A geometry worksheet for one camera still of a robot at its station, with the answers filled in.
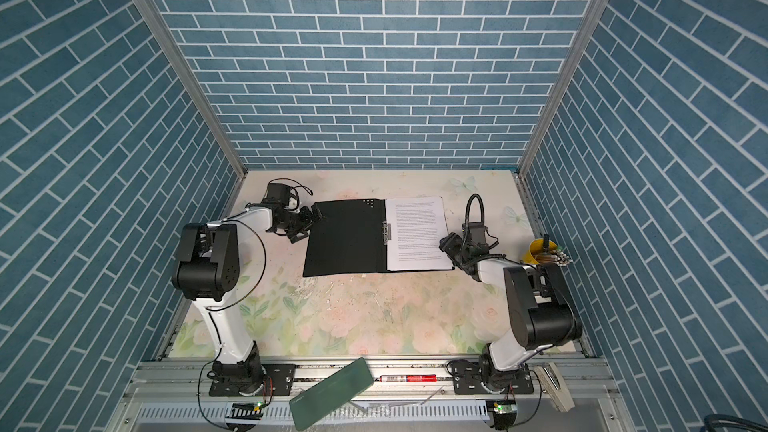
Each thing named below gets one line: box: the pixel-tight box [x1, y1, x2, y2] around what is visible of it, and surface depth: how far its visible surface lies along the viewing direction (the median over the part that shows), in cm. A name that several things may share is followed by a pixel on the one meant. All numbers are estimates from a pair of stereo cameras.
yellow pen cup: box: [522, 238, 558, 265], surface depth 90 cm
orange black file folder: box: [302, 198, 455, 277], surface depth 101 cm
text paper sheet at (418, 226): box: [385, 196, 453, 271], surface depth 104 cm
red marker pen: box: [379, 374, 437, 382], surface depth 75 cm
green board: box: [289, 357, 374, 431], surface depth 73 cm
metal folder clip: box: [382, 220, 391, 246], surface depth 104 cm
